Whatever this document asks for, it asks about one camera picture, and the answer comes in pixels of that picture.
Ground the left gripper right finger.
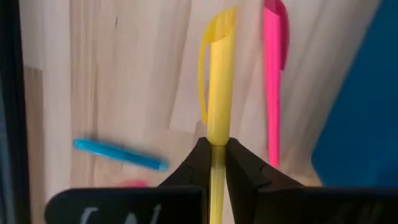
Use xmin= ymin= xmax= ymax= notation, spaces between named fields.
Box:
xmin=226 ymin=138 xmax=304 ymax=224

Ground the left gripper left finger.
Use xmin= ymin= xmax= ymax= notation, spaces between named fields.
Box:
xmin=158 ymin=136 xmax=212 ymax=224

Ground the pink pen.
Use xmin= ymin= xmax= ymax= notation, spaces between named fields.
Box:
xmin=262 ymin=0 xmax=290 ymax=169

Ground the yellow pen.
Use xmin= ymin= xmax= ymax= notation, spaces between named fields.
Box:
xmin=198 ymin=6 xmax=239 ymax=224

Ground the blue marker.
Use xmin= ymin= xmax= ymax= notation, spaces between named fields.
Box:
xmin=72 ymin=138 xmax=170 ymax=172

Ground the blue plastic bin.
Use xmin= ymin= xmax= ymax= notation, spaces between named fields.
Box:
xmin=312 ymin=0 xmax=398 ymax=187

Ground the black aluminium frame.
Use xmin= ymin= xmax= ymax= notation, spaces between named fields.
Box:
xmin=0 ymin=0 xmax=32 ymax=224

